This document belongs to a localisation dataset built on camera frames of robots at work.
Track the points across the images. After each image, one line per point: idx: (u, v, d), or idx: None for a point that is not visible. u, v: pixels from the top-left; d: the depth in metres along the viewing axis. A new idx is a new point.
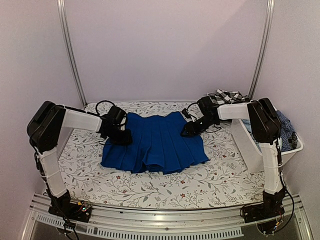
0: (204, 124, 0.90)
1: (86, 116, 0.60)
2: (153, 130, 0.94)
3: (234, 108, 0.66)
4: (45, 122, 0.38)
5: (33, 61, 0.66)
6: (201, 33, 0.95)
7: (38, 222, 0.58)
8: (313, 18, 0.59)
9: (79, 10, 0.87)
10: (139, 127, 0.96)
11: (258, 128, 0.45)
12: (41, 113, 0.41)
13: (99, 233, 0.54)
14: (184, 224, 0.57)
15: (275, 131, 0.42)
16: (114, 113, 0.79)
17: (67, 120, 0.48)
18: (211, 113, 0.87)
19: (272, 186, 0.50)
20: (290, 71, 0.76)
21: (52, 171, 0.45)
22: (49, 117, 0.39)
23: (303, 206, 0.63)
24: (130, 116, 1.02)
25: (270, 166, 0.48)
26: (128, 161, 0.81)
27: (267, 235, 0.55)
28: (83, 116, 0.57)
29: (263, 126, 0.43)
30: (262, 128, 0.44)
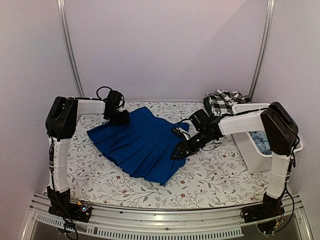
0: (201, 141, 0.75)
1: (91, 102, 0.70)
2: (148, 133, 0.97)
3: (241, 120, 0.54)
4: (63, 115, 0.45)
5: (33, 61, 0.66)
6: (201, 33, 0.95)
7: (38, 222, 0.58)
8: (313, 17, 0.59)
9: (79, 10, 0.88)
10: (141, 125, 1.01)
11: (276, 138, 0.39)
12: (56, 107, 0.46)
13: (99, 233, 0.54)
14: (184, 224, 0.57)
15: (292, 140, 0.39)
16: (113, 97, 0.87)
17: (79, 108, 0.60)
18: (212, 131, 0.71)
19: (277, 191, 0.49)
20: (290, 71, 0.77)
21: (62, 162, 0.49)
22: (66, 110, 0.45)
23: (303, 206, 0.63)
24: (141, 110, 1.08)
25: (279, 174, 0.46)
26: (103, 144, 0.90)
27: (267, 235, 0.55)
28: (89, 103, 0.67)
29: (283, 136, 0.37)
30: (282, 138, 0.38)
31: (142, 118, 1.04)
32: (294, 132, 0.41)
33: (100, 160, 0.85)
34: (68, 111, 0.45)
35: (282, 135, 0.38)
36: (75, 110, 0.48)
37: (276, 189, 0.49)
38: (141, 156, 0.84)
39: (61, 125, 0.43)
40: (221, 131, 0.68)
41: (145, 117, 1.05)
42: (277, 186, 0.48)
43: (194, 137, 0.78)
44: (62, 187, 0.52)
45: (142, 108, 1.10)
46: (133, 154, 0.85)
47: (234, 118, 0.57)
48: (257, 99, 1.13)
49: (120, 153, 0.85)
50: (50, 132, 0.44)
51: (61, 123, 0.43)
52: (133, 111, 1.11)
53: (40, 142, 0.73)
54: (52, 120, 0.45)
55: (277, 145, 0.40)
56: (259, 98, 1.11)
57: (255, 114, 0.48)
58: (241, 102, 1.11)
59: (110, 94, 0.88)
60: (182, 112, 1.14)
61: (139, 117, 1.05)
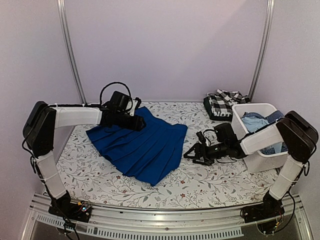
0: (218, 152, 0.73)
1: (86, 110, 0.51)
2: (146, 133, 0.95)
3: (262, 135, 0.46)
4: (36, 127, 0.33)
5: (33, 61, 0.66)
6: (201, 33, 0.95)
7: (38, 222, 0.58)
8: (313, 18, 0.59)
9: (79, 10, 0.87)
10: None
11: (294, 144, 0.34)
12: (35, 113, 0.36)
13: (99, 233, 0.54)
14: (184, 224, 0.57)
15: (314, 146, 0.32)
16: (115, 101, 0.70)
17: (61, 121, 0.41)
18: (235, 152, 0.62)
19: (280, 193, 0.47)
20: (289, 71, 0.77)
21: (50, 174, 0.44)
22: (40, 121, 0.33)
23: (303, 206, 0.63)
24: (141, 110, 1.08)
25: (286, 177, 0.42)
26: (100, 142, 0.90)
27: (267, 235, 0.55)
28: (83, 111, 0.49)
29: (301, 141, 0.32)
30: (301, 144, 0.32)
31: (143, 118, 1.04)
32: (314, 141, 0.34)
33: (100, 160, 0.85)
34: (40, 123, 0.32)
35: (301, 140, 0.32)
36: (53, 121, 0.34)
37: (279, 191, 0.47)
38: (135, 155, 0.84)
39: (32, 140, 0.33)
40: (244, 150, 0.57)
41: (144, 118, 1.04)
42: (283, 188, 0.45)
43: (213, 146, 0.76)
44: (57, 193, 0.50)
45: (142, 108, 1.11)
46: (128, 153, 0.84)
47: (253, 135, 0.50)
48: (257, 99, 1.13)
49: (115, 151, 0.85)
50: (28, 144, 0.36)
51: (32, 139, 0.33)
52: None
53: None
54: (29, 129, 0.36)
55: (296, 152, 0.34)
56: (259, 98, 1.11)
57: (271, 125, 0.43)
58: (241, 102, 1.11)
59: (114, 97, 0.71)
60: (182, 112, 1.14)
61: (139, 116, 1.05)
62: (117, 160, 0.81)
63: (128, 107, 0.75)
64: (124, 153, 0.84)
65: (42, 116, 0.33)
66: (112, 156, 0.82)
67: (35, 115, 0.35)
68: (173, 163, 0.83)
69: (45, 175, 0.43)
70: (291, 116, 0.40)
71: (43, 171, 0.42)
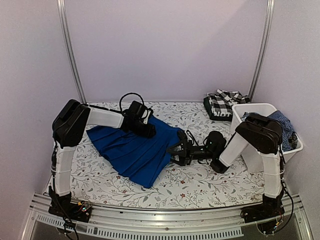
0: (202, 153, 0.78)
1: (109, 113, 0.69)
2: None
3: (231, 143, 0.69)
4: (71, 121, 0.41)
5: (33, 61, 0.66)
6: (201, 33, 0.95)
7: (38, 221, 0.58)
8: (313, 17, 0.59)
9: (79, 10, 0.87)
10: None
11: (260, 140, 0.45)
12: (67, 110, 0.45)
13: (99, 233, 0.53)
14: (184, 224, 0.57)
15: (277, 137, 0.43)
16: (134, 109, 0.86)
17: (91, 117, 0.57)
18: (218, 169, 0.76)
19: (275, 191, 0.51)
20: (289, 71, 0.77)
21: (63, 168, 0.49)
22: (75, 116, 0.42)
23: (303, 206, 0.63)
24: None
25: (272, 173, 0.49)
26: (99, 141, 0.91)
27: (267, 235, 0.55)
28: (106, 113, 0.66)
29: (263, 136, 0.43)
30: (265, 138, 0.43)
31: None
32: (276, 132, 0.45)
33: (100, 160, 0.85)
34: (76, 118, 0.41)
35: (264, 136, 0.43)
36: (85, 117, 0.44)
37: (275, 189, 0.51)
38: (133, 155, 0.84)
39: (66, 131, 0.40)
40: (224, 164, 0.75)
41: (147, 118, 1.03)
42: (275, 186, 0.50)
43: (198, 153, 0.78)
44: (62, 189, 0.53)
45: None
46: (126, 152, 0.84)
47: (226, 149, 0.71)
48: (257, 99, 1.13)
49: (113, 151, 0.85)
50: (54, 135, 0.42)
51: (66, 130, 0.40)
52: None
53: (40, 143, 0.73)
54: (59, 123, 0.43)
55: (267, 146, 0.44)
56: (259, 98, 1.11)
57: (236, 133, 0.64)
58: (241, 102, 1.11)
59: (133, 106, 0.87)
60: (182, 112, 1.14)
61: None
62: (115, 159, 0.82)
63: (143, 116, 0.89)
64: (123, 153, 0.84)
65: (76, 112, 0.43)
66: (110, 155, 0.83)
67: (67, 113, 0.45)
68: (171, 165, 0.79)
69: (60, 167, 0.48)
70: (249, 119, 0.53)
71: (61, 164, 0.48)
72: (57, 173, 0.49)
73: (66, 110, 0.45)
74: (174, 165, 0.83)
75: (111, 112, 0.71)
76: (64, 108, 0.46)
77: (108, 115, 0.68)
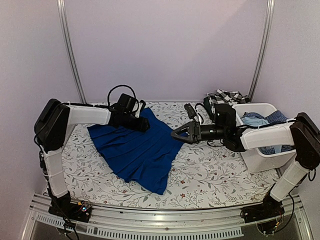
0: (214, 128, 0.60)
1: (94, 110, 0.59)
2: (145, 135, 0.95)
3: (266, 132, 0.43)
4: (50, 123, 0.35)
5: (33, 61, 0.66)
6: (201, 33, 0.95)
7: (38, 221, 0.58)
8: (313, 17, 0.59)
9: (79, 10, 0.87)
10: None
11: (306, 152, 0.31)
12: (47, 110, 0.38)
13: (99, 233, 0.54)
14: (184, 224, 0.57)
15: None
16: (123, 103, 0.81)
17: (72, 118, 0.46)
18: (233, 144, 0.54)
19: (282, 195, 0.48)
20: (289, 70, 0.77)
21: (54, 171, 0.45)
22: (53, 117, 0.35)
23: (303, 206, 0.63)
24: (145, 111, 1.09)
25: (290, 181, 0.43)
26: (97, 139, 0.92)
27: (267, 235, 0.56)
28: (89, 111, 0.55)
29: (315, 151, 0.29)
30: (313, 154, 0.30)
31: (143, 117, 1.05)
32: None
33: (100, 160, 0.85)
34: (54, 119, 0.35)
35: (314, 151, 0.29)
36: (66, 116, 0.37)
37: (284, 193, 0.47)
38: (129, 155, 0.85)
39: (45, 135, 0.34)
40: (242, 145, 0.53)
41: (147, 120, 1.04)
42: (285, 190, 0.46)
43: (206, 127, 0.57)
44: (59, 191, 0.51)
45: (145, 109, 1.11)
46: (123, 152, 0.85)
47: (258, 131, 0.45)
48: (257, 99, 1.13)
49: (109, 150, 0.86)
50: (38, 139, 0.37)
51: (46, 133, 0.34)
52: None
53: None
54: (41, 126, 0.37)
55: (307, 160, 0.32)
56: (259, 98, 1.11)
57: (283, 127, 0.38)
58: (241, 102, 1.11)
59: (122, 99, 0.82)
60: (182, 112, 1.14)
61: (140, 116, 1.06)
62: (111, 158, 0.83)
63: (134, 110, 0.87)
64: (122, 153, 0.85)
65: (55, 112, 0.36)
66: (107, 155, 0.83)
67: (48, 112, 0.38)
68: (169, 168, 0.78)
69: (51, 173, 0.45)
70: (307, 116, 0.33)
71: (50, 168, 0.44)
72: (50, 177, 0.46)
73: (46, 110, 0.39)
74: (174, 165, 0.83)
75: (95, 108, 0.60)
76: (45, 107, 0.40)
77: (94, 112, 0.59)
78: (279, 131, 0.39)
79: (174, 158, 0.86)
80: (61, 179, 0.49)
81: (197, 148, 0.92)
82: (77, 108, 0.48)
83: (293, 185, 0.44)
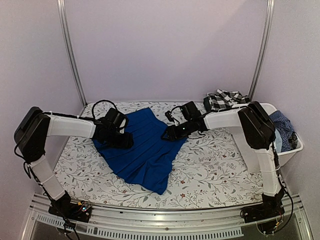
0: (187, 129, 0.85)
1: (76, 121, 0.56)
2: (144, 135, 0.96)
3: (223, 117, 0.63)
4: (29, 133, 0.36)
5: (33, 61, 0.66)
6: (201, 33, 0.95)
7: (38, 222, 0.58)
8: (313, 18, 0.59)
9: (79, 10, 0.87)
10: (139, 124, 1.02)
11: (253, 135, 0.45)
12: (28, 119, 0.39)
13: (99, 233, 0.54)
14: (184, 224, 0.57)
15: (268, 135, 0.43)
16: (111, 118, 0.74)
17: (53, 128, 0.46)
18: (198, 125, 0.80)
19: (273, 189, 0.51)
20: (289, 71, 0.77)
21: (45, 177, 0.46)
22: (33, 127, 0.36)
23: (303, 206, 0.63)
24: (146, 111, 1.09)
25: (267, 169, 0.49)
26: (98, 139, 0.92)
27: (267, 235, 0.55)
28: (73, 122, 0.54)
29: (257, 132, 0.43)
30: (257, 134, 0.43)
31: (144, 117, 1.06)
32: (272, 129, 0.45)
33: (100, 160, 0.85)
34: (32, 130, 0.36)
35: (257, 131, 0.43)
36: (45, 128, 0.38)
37: (271, 187, 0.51)
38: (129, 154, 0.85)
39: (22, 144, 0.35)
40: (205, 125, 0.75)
41: (147, 120, 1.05)
42: (270, 182, 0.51)
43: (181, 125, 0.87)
44: (57, 194, 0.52)
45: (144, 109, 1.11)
46: (122, 152, 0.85)
47: (217, 115, 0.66)
48: (257, 99, 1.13)
49: (109, 150, 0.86)
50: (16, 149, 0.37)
51: (23, 143, 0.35)
52: (136, 111, 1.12)
53: None
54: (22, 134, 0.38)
55: (255, 142, 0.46)
56: (259, 98, 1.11)
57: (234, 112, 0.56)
58: (241, 102, 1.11)
59: (110, 113, 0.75)
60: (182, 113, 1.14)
61: (140, 115, 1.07)
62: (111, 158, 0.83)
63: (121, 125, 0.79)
64: (122, 153, 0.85)
65: (35, 122, 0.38)
66: (107, 155, 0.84)
67: (28, 122, 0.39)
68: (169, 168, 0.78)
69: (41, 178, 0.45)
70: (254, 106, 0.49)
71: (39, 175, 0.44)
72: (41, 184, 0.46)
73: (27, 119, 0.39)
74: (174, 165, 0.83)
75: (80, 120, 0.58)
76: (26, 117, 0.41)
77: (76, 124, 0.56)
78: (230, 115, 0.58)
79: (174, 158, 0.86)
80: (55, 182, 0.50)
81: (197, 148, 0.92)
82: (59, 118, 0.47)
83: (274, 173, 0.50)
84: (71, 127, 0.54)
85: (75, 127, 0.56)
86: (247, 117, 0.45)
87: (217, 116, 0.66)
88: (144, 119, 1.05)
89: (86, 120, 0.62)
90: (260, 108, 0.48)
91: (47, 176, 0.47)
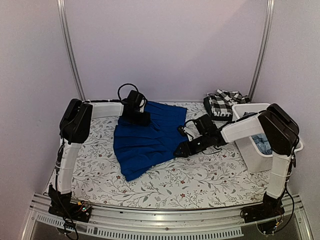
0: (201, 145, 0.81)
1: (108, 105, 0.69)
2: (161, 132, 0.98)
3: (240, 125, 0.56)
4: (77, 119, 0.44)
5: (32, 60, 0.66)
6: (201, 33, 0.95)
7: (38, 222, 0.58)
8: (313, 18, 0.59)
9: (79, 9, 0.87)
10: (162, 128, 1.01)
11: (277, 138, 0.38)
12: (70, 110, 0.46)
13: (99, 233, 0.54)
14: (184, 224, 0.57)
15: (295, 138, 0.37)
16: (133, 97, 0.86)
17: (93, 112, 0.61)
18: (215, 139, 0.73)
19: (278, 191, 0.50)
20: (289, 71, 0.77)
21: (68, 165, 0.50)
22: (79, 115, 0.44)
23: (303, 206, 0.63)
24: (164, 112, 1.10)
25: (280, 174, 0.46)
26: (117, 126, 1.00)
27: (267, 235, 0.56)
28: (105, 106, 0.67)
29: (283, 135, 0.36)
30: (282, 137, 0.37)
31: (170, 124, 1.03)
32: (296, 132, 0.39)
33: (100, 160, 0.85)
34: (80, 118, 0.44)
35: (282, 134, 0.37)
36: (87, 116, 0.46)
37: (277, 189, 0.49)
38: (131, 141, 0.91)
39: (74, 130, 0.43)
40: (223, 139, 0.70)
41: (174, 123, 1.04)
42: (279, 186, 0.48)
43: (195, 140, 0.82)
44: (64, 188, 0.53)
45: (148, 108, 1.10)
46: (131, 137, 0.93)
47: (234, 125, 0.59)
48: (257, 99, 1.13)
49: (123, 132, 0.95)
50: (62, 133, 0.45)
51: (74, 128, 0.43)
52: None
53: (40, 142, 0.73)
54: (66, 123, 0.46)
55: (279, 146, 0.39)
56: (259, 98, 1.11)
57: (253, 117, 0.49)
58: (241, 102, 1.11)
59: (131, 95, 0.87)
60: (193, 114, 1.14)
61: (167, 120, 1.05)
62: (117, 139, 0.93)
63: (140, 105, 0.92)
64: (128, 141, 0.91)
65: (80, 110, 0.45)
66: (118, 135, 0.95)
67: (71, 112, 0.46)
68: (150, 163, 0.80)
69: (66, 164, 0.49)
70: (273, 108, 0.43)
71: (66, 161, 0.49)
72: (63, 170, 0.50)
73: (69, 109, 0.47)
74: (174, 165, 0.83)
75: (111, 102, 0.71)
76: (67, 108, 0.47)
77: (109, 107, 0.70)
78: (250, 123, 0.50)
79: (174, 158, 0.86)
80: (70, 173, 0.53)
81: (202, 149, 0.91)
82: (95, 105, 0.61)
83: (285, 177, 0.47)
84: (105, 110, 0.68)
85: (109, 109, 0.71)
86: (270, 120, 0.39)
87: (236, 126, 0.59)
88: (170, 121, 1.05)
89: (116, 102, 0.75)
90: (281, 110, 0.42)
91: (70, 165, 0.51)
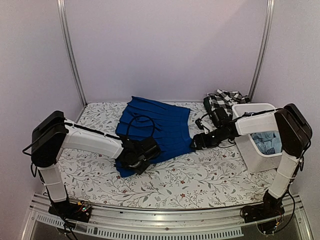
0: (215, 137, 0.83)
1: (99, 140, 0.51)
2: (163, 132, 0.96)
3: (256, 120, 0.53)
4: (43, 139, 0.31)
5: (32, 61, 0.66)
6: (201, 33, 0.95)
7: (38, 222, 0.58)
8: (314, 18, 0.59)
9: (79, 10, 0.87)
10: (164, 128, 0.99)
11: (290, 139, 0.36)
12: (49, 123, 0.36)
13: (99, 233, 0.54)
14: (184, 224, 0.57)
15: (308, 141, 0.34)
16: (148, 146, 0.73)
17: (71, 142, 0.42)
18: (229, 130, 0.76)
19: (279, 192, 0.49)
20: (290, 71, 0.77)
21: (51, 181, 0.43)
22: (47, 135, 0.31)
23: (303, 206, 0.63)
24: (167, 112, 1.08)
25: (285, 174, 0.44)
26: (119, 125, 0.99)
27: (268, 235, 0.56)
28: (95, 139, 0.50)
29: (296, 136, 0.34)
30: (294, 138, 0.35)
31: (173, 124, 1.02)
32: (309, 135, 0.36)
33: (100, 160, 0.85)
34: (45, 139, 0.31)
35: (294, 135, 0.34)
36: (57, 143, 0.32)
37: (278, 188, 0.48)
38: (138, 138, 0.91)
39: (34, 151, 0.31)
40: (237, 131, 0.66)
41: (177, 123, 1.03)
42: (282, 187, 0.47)
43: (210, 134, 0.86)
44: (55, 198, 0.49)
45: (150, 107, 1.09)
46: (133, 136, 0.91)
47: (250, 118, 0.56)
48: (257, 99, 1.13)
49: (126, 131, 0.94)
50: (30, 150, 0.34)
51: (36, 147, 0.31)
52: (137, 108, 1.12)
53: None
54: (38, 136, 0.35)
55: (290, 147, 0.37)
56: (259, 98, 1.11)
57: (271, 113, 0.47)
58: (241, 102, 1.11)
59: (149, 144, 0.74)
60: (193, 113, 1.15)
61: (169, 120, 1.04)
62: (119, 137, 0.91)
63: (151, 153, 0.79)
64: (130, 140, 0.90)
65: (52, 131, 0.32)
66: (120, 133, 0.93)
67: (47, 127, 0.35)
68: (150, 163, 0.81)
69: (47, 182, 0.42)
70: (290, 107, 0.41)
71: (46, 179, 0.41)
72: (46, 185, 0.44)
73: (48, 123, 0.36)
74: (174, 165, 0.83)
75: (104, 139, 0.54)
76: (47, 120, 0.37)
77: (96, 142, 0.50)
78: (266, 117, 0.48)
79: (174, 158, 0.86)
80: (62, 187, 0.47)
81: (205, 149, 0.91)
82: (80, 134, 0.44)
83: (289, 180, 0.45)
84: (90, 143, 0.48)
85: (95, 144, 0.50)
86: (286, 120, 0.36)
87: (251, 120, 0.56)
88: (175, 122, 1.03)
89: (112, 141, 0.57)
90: (297, 111, 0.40)
91: (53, 181, 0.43)
